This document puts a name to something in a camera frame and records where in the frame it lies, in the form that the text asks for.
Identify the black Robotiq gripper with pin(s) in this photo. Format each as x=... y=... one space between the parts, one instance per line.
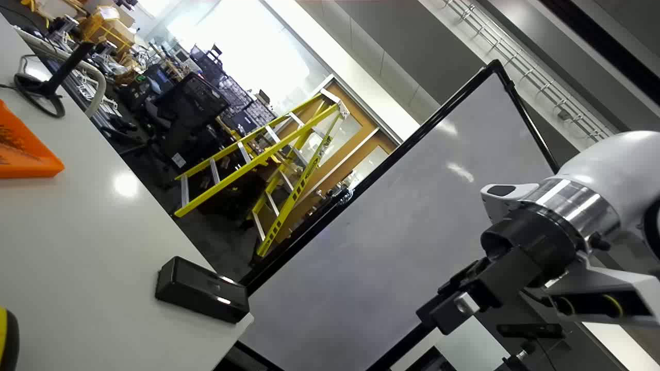
x=532 y=249

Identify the yellow black measuring tape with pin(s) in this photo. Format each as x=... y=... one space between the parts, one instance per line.
x=7 y=343

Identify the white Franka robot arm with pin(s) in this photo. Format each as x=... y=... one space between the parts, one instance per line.
x=619 y=165

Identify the wooden door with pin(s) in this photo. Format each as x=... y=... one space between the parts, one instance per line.
x=363 y=148

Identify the yellow step ladder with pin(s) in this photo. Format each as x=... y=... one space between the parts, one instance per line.
x=240 y=170

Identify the dark electronics rack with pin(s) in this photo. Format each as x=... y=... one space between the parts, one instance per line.
x=240 y=103

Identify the black rectangular box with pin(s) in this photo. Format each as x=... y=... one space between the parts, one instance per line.
x=199 y=289

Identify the black equipment cart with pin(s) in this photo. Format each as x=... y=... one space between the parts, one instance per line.
x=193 y=103

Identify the black stand on table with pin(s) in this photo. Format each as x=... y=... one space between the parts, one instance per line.
x=98 y=75

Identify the yellow machine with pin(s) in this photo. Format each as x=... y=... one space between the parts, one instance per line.
x=104 y=27

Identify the black stand with round base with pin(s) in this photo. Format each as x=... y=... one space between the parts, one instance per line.
x=69 y=65

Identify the orange plastic tray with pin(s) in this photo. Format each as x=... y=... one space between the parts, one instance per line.
x=22 y=156

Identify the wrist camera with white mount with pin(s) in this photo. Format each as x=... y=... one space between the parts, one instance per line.
x=606 y=291

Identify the grey panel with black frame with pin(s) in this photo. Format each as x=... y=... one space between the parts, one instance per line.
x=385 y=239

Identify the metal wall railing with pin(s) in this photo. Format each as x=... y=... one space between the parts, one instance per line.
x=522 y=65

